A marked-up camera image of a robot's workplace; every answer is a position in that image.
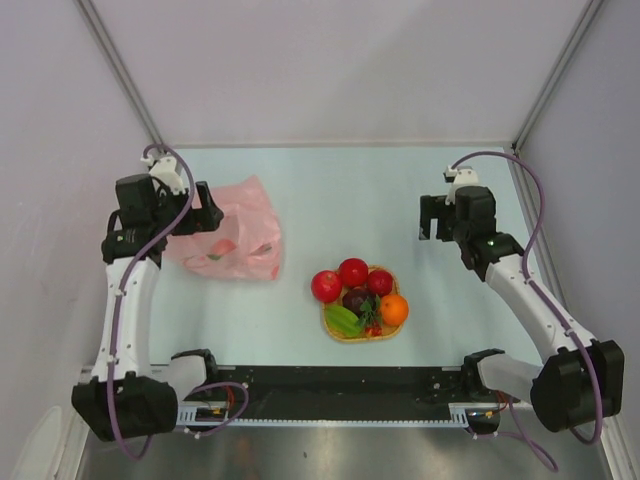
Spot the pink plastic bag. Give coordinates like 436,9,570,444
163,175,283,281

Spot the red fake pomegranate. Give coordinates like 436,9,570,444
367,269,394,297

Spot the orange fake tangerine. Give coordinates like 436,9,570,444
379,294,410,327

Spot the red fake tomato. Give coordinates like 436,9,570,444
338,258,369,288

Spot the red fake fruit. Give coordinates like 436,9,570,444
341,287,376,316
311,270,343,304

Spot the cherry tomato sprig with leaves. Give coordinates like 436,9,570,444
359,296,383,337

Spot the woven bamboo tray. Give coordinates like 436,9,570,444
317,265,403,343

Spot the green fake starfruit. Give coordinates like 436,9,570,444
324,305,362,338

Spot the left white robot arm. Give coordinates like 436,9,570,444
71,174,224,442

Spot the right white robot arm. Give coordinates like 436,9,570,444
419,186,625,432

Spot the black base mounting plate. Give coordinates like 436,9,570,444
177,364,521,421

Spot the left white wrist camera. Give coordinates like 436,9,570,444
140,154,187,195

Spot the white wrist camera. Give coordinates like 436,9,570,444
443,166,479,205
140,154,187,195

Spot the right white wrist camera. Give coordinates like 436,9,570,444
443,166,479,205

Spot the left aluminium frame post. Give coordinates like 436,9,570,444
73,0,163,144

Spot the aluminium frame post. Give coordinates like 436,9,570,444
73,0,163,144
511,0,608,155

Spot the right side aluminium rail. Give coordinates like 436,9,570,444
508,149,589,353

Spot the aluminium rail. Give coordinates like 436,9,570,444
508,149,589,353
72,364,614,406

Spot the front aluminium rail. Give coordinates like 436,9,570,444
72,364,614,406

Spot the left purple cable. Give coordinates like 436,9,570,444
104,143,250,461

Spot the purple cable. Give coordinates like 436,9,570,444
447,149,604,474
104,143,250,461

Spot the white slotted cable duct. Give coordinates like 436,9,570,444
175,404,469,432

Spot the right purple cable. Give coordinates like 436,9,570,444
447,149,604,474

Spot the right aluminium frame post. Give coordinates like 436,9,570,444
511,0,608,155

